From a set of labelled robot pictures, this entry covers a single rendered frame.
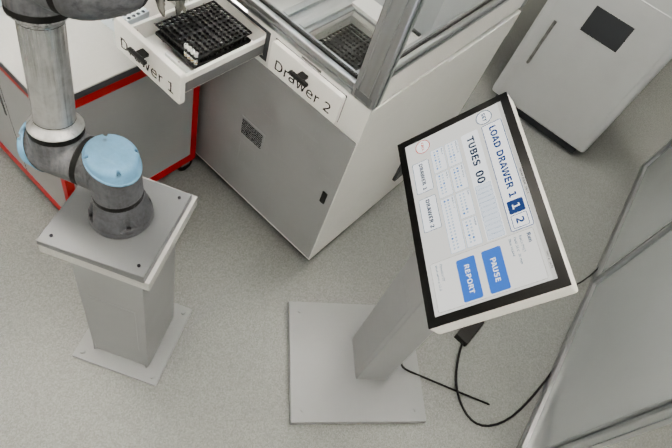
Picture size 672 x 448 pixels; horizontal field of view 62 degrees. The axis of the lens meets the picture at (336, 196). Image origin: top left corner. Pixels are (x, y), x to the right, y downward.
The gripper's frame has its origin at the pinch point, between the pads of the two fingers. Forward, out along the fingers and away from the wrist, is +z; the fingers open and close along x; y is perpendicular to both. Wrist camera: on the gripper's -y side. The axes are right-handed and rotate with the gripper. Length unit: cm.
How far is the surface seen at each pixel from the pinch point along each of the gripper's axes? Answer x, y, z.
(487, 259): 40, 103, -14
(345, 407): 35, 106, 91
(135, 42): -11.1, 6.2, 5.1
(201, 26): 9.1, 1.3, 5.6
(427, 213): 39, 85, -5
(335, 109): 38, 39, 8
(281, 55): 28.8, 17.3, 5.1
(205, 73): 5.4, 18.1, 8.1
